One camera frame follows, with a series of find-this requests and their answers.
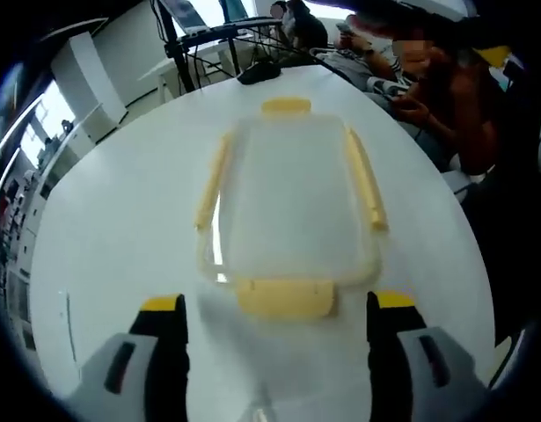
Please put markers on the black computer mouse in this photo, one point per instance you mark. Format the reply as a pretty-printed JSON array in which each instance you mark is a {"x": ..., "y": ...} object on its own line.
[{"x": 259, "y": 73}]

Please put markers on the black equipment stand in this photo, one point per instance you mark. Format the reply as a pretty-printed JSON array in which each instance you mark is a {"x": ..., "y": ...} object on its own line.
[{"x": 183, "y": 66}]

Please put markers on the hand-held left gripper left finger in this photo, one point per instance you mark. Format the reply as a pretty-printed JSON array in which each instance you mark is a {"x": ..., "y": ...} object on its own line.
[{"x": 120, "y": 378}]

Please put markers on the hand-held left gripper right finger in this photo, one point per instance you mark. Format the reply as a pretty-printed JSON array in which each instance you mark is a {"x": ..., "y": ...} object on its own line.
[{"x": 415, "y": 378}]

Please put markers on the teal screen laptop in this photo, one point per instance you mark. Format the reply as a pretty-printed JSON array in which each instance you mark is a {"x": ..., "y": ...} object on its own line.
[{"x": 237, "y": 9}]

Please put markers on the open silver laptop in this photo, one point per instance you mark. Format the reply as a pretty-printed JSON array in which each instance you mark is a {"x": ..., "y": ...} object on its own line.
[{"x": 184, "y": 15}]

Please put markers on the clear lid with yellow latches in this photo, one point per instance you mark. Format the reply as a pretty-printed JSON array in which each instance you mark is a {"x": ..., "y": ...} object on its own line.
[{"x": 287, "y": 198}]

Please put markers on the white chair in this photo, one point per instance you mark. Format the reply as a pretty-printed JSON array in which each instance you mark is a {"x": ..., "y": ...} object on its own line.
[{"x": 457, "y": 181}]

